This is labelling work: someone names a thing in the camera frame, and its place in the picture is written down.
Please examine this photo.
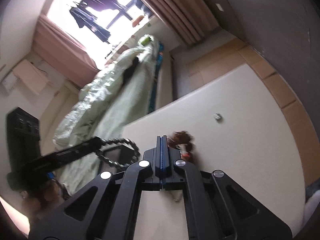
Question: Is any dark hanging jacket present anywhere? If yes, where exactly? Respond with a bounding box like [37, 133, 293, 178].
[68, 4, 112, 44]

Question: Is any person's left hand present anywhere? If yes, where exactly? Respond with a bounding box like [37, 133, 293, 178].
[21, 177, 68, 220]

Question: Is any cream hanging cloth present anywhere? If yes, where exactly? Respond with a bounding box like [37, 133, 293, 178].
[13, 58, 51, 96]

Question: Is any light green duvet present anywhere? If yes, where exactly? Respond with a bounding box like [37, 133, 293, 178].
[53, 45, 144, 147]

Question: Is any pink curtain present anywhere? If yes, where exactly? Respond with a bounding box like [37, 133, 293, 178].
[32, 14, 101, 87]
[130, 0, 221, 46]

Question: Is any cream bed frame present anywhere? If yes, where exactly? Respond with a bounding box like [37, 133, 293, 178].
[154, 42, 177, 113]

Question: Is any black cloth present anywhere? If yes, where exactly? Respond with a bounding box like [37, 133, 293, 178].
[122, 56, 140, 83]

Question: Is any red beaded bracelet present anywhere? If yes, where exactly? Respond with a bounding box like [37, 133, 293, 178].
[180, 144, 193, 161]

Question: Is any blue printed mattress cover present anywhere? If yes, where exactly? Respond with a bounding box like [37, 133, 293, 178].
[149, 43, 166, 112]

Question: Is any cream bed headboard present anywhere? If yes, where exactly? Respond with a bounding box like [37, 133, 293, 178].
[37, 82, 81, 153]

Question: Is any black chain bracelet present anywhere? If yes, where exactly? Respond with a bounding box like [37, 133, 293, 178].
[94, 137, 141, 173]

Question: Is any orange cushion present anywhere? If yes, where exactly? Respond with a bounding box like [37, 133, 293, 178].
[131, 14, 146, 27]

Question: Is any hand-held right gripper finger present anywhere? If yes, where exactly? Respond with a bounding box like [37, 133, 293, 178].
[163, 135, 292, 240]
[29, 135, 164, 240]

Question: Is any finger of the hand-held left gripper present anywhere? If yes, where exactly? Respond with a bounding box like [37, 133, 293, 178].
[54, 136, 103, 166]

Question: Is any black jewelry box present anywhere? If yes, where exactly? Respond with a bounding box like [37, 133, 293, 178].
[100, 147, 138, 175]

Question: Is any dark grey wardrobe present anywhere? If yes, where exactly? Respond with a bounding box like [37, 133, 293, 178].
[214, 0, 320, 112]

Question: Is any bed with green sheet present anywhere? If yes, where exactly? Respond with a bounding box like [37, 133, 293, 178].
[59, 35, 161, 188]

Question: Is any white air conditioner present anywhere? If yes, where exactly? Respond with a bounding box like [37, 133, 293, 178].
[0, 70, 20, 95]

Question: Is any brown beaded bracelet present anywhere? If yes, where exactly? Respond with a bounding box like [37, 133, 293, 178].
[167, 130, 196, 155]

